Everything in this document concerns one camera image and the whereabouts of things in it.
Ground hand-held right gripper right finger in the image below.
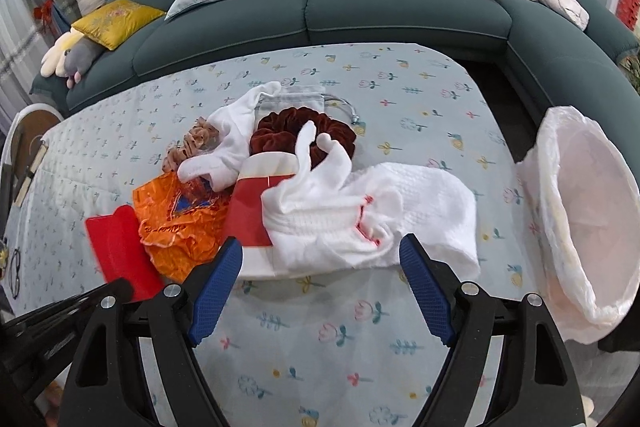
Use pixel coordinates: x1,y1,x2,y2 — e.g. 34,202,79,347
399,233,586,427

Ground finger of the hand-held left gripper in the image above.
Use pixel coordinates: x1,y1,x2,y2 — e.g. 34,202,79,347
0,332,81,410
0,279,135,348

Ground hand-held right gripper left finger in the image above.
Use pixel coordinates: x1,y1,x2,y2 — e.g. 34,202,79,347
59,237,244,427

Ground orange foil wrapper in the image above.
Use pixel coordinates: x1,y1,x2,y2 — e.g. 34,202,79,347
132,171,235,284

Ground red and white paper packet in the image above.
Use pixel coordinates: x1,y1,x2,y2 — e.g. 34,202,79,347
222,153,297,281

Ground bin with white plastic liner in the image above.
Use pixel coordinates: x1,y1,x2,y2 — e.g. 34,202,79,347
515,106,640,344

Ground black eyeglasses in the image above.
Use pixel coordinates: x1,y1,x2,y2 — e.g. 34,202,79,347
0,247,23,299

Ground red plastic sheet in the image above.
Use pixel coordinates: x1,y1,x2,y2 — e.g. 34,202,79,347
85,205,165,301

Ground floral printed tablecloth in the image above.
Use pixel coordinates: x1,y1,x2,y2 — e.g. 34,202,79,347
0,43,551,427

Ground plain white glove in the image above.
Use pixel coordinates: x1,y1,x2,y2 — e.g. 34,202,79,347
177,82,283,192

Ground beige hair claw clip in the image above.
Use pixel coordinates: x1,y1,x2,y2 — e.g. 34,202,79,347
161,116,222,172

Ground dark red velvet scrunchie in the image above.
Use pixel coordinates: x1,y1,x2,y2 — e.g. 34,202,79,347
249,108,357,168

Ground round wooden chair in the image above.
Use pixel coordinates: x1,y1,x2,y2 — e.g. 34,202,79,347
0,103,63,212

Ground grey plush toy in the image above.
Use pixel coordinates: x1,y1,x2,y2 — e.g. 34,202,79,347
40,31,103,88

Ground teal fabric sofa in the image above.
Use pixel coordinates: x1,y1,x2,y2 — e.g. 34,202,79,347
30,0,640,122

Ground yellow embroidered cushion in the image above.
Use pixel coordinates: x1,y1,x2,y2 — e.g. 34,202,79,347
71,0,167,52

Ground grey drawstring pouch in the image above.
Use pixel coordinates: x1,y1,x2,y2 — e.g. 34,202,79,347
254,83,362,126

